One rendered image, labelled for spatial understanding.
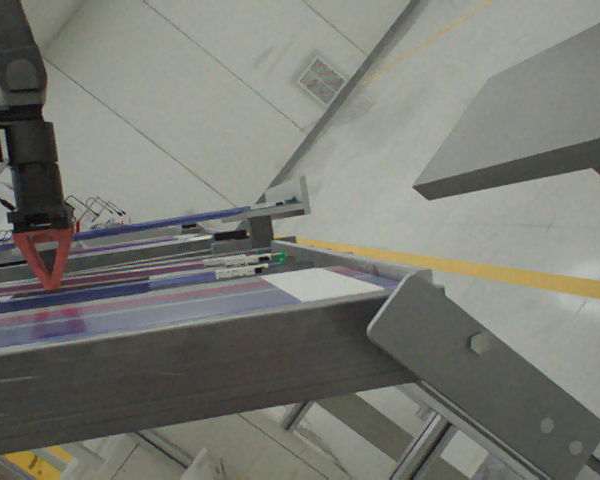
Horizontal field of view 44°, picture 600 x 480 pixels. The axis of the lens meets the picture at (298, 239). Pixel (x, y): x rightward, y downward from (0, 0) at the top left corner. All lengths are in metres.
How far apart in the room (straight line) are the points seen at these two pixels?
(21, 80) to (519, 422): 0.68
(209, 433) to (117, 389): 1.53
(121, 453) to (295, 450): 0.45
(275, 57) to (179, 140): 1.49
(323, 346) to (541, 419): 0.14
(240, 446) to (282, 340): 1.55
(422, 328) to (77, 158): 8.23
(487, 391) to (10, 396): 0.29
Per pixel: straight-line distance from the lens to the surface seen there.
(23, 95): 0.94
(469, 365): 0.47
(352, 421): 1.45
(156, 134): 8.61
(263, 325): 0.47
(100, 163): 8.60
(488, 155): 1.03
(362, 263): 0.65
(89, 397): 0.48
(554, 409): 0.50
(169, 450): 1.96
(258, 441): 2.02
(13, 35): 0.98
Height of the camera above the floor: 0.90
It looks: 10 degrees down
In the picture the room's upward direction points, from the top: 52 degrees counter-clockwise
